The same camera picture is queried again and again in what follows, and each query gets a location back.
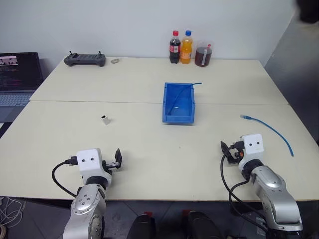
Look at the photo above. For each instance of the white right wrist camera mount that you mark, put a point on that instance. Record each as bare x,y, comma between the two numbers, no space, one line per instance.
253,145

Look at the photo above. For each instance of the dark rounded shape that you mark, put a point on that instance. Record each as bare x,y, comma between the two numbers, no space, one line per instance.
142,226

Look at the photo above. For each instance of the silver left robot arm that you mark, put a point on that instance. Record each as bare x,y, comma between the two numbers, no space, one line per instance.
86,199

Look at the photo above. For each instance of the clear jug with dark liquid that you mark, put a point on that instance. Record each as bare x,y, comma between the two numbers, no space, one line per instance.
204,56

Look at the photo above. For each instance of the dark blurry object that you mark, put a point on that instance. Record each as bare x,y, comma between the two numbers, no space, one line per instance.
309,10

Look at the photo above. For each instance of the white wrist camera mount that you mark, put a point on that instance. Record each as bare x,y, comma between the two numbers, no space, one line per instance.
253,145
87,161

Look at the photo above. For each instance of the blue plastic storage bin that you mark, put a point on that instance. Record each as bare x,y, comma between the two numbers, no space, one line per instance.
179,109

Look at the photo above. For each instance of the cola bottle red cap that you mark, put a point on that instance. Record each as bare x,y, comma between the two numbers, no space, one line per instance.
175,49

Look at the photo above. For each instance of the orange soda bottle blue cap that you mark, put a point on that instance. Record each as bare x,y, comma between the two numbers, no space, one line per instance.
186,51

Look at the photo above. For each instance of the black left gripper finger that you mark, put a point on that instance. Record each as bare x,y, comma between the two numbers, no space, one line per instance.
119,159

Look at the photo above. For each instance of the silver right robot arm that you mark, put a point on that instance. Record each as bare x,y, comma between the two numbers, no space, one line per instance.
276,196

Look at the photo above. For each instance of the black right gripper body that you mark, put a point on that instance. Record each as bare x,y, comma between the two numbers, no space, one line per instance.
236,150

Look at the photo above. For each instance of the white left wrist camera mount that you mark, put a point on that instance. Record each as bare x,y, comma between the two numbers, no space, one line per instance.
87,161

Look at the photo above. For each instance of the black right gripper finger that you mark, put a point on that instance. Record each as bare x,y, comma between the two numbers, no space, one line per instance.
224,147
233,161

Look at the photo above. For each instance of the dark grey remote controller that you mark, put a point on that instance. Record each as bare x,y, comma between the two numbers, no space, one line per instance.
84,60

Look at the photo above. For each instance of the open grey laptop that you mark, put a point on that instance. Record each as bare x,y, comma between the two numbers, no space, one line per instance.
17,74

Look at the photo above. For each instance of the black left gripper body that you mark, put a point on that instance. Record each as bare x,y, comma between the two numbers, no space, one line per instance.
111,165

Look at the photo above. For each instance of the small grey oval object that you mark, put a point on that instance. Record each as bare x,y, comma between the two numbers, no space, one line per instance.
115,61

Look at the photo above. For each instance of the small white adapter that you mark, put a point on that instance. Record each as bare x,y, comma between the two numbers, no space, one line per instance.
105,120

